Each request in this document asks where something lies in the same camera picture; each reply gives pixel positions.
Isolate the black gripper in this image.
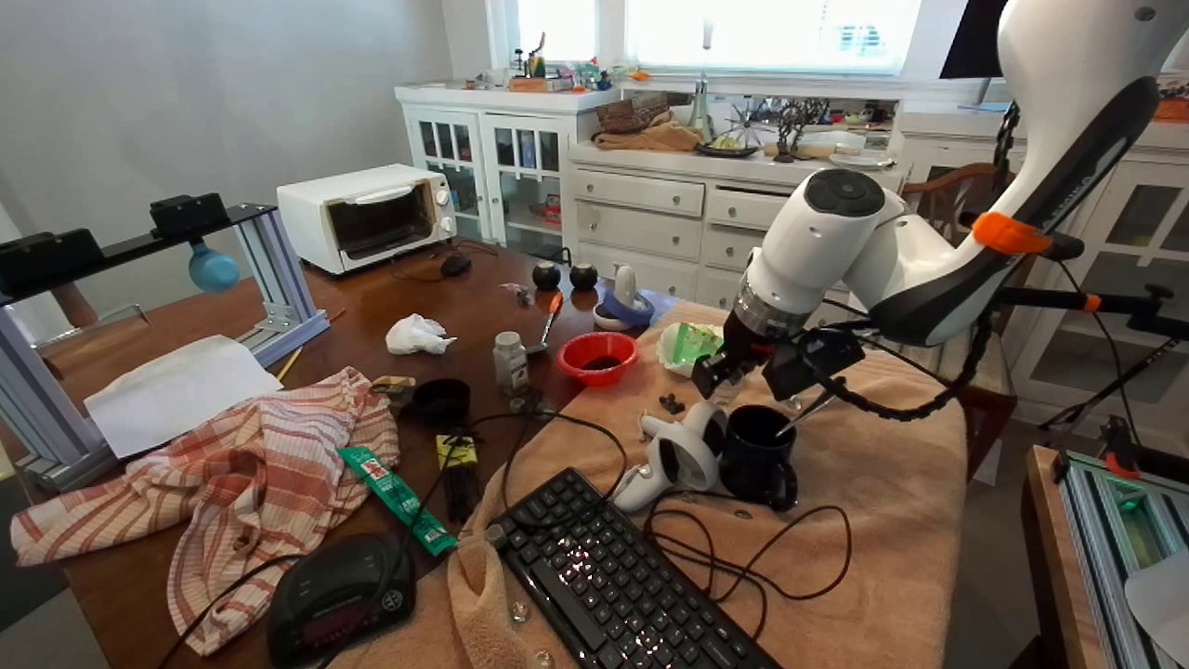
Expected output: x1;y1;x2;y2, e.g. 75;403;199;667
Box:
688;309;812;405

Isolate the black mug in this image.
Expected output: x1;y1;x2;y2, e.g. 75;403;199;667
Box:
719;403;802;514

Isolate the white plastic figure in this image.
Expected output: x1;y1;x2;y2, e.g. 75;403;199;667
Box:
605;259;643;312

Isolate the white computer mouse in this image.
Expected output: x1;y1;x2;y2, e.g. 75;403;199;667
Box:
609;398;729;517

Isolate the red plastic bowl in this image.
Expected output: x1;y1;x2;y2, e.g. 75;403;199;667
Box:
554;328;646;394

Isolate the orange and grey pen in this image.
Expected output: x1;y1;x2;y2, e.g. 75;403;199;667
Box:
537;289;570;356

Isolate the white drawer sideboard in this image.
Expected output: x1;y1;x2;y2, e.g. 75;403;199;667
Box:
560;141;913;312

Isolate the beige terry towel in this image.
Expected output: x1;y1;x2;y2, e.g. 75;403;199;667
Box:
326;302;969;669

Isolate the dark shallow dish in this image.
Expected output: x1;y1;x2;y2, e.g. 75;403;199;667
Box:
692;129;762;165

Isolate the black computer keyboard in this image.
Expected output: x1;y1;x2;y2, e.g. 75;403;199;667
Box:
486;466;788;669

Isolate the brown wicker basket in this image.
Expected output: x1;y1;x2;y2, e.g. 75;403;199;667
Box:
591;94;679;138

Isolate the black round dish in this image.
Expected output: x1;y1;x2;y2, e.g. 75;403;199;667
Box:
408;375;475;431

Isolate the black and yellow tool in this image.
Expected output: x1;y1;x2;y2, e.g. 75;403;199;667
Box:
433;425;486;527

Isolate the wooden chair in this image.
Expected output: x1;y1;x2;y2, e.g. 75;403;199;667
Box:
905;161;1022;487

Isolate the white glass door cabinet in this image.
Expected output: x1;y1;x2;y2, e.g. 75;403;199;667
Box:
392;82;621;264
895;108;1189;431

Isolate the crumpled white tissue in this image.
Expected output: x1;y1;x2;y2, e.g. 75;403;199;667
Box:
384;312;461;361

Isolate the small tan object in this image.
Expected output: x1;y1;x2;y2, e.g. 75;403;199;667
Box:
368;372;420;409

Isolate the long green packet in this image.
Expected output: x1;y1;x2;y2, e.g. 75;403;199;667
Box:
337;441;461;564

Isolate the wooden side table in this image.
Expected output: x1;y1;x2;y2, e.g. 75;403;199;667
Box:
1017;441;1120;669

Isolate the black boom stand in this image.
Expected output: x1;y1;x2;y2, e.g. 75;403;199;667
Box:
1001;280;1189;476

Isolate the white toaster oven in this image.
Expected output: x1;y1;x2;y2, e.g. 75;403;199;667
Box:
270;161;461;280

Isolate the black alarm clock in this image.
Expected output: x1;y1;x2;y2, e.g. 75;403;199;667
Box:
266;530;420;669

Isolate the red striped cloth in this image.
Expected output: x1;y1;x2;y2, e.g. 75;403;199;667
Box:
7;363;405;663

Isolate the white round disc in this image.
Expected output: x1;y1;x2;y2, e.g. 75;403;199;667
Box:
1124;550;1189;669

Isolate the blue ball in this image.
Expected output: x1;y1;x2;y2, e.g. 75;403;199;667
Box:
187;237;246;299

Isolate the white paper sheet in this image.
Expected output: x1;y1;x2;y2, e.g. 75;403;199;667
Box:
82;330;288;461

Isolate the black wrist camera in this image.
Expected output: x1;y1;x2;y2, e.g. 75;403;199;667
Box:
758;323;870;403

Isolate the black keyboard cable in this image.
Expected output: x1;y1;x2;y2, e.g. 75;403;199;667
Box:
500;409;858;643

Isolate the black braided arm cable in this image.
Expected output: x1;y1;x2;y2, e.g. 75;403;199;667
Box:
791;97;1032;429

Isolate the orange cable clamp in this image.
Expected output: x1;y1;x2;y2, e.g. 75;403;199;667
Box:
969;208;1054;259

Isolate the aluminium profile frame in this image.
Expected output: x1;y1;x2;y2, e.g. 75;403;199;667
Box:
0;202;335;496
1052;441;1189;669

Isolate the black clock power cable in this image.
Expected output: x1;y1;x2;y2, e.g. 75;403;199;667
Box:
153;550;300;669

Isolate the black stereo camera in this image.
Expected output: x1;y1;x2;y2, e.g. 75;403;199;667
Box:
0;227;108;306
147;190;233;245

